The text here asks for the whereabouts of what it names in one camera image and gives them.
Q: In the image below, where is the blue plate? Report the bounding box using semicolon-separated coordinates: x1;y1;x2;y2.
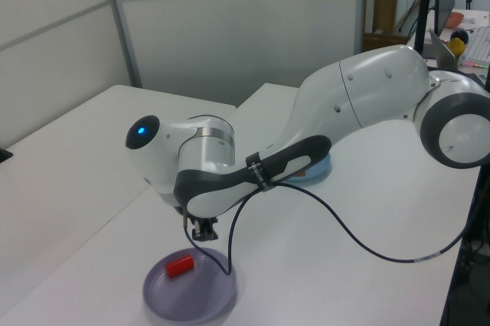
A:
285;152;332;185

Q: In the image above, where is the orange bowl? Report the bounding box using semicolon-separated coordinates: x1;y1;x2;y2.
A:
446;11;466;28

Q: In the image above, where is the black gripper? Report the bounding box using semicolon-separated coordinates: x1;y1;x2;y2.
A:
185;215;220;242

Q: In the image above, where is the grey partition post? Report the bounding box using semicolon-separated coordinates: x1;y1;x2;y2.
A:
100;0;143;89
354;0;368;55

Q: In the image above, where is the dark table side frame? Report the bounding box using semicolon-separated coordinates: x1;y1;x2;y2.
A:
439;165;490;326

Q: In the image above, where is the brown wooden cabinet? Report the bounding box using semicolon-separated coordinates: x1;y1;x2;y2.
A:
363;0;409;54

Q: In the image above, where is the yellow ball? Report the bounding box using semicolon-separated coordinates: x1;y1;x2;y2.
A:
448;38;467;60

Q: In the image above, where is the white keyboard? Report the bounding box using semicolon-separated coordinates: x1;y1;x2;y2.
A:
461;27;490;70

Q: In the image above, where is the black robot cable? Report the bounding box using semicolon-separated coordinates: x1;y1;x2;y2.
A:
181;182;470;276

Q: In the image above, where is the purple plate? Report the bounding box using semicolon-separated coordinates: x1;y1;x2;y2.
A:
142;246;238;324

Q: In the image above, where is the silver laptop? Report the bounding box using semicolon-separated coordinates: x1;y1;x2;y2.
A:
428;28;460;70

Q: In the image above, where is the red cylinder block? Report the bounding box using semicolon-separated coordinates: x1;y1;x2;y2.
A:
165;253;196;279

